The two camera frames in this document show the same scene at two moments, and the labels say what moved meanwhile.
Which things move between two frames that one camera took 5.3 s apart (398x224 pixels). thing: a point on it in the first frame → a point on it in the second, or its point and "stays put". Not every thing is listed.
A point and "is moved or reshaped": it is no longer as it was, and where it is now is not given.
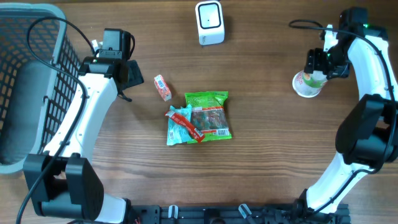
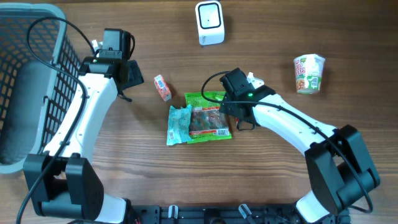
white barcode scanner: (209, 22) stays put
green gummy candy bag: (209, 115) stays put
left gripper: (135, 76) stays put
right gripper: (314, 62) → (233, 111)
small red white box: (162, 87) stays put
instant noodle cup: (309, 86) is moved or reshaped
